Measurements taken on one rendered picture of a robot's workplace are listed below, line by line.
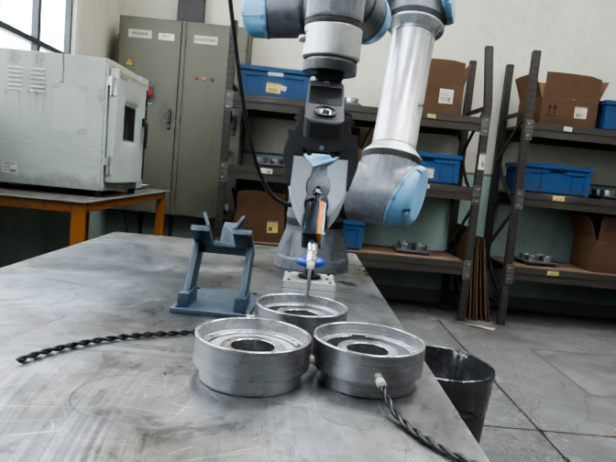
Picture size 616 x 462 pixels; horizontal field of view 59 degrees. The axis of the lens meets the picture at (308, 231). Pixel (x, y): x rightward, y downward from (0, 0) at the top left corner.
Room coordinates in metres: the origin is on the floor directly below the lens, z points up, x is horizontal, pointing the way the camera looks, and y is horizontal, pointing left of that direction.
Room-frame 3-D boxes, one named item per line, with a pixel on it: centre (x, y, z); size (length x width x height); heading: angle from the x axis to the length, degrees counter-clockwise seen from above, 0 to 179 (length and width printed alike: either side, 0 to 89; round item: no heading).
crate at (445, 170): (4.24, -0.82, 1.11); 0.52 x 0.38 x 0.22; 91
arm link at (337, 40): (0.73, -0.01, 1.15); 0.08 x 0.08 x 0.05
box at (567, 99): (4.25, -1.80, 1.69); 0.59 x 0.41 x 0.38; 96
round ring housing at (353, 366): (0.50, -0.07, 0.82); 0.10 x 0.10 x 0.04
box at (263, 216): (4.19, 0.37, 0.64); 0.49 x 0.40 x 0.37; 96
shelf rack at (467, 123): (4.23, -0.27, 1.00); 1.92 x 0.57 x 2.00; 91
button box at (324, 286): (0.75, -0.01, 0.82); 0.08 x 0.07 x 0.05; 1
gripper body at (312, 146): (0.74, -0.01, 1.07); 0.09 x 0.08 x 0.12; 179
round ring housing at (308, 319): (0.61, 0.00, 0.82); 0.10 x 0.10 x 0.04
